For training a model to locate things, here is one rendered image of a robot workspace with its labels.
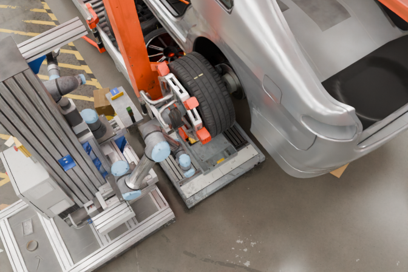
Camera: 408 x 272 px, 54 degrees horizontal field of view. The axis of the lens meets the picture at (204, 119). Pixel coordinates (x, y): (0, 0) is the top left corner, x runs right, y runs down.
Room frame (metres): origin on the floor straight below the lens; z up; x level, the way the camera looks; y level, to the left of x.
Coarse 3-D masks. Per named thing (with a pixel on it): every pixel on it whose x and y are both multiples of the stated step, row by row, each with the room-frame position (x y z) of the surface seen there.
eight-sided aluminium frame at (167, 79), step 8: (160, 80) 1.90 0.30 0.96; (168, 80) 1.76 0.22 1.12; (176, 80) 1.76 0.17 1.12; (168, 88) 1.93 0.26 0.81; (176, 88) 1.69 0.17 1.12; (184, 96) 1.61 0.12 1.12; (184, 120) 1.73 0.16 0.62; (192, 120) 1.49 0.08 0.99; (200, 120) 1.49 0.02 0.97; (184, 128) 1.65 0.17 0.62; (192, 128) 1.65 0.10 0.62; (200, 128) 1.48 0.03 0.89; (192, 136) 1.52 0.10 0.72
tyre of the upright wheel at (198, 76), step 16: (176, 64) 1.88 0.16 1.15; (192, 64) 1.84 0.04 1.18; (208, 64) 1.82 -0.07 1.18; (192, 80) 1.70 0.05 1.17; (208, 80) 1.70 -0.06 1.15; (192, 96) 1.63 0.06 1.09; (208, 96) 1.60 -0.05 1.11; (224, 96) 1.61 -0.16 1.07; (208, 112) 1.51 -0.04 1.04; (224, 112) 1.54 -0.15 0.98; (208, 128) 1.46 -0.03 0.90; (224, 128) 1.51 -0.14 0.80
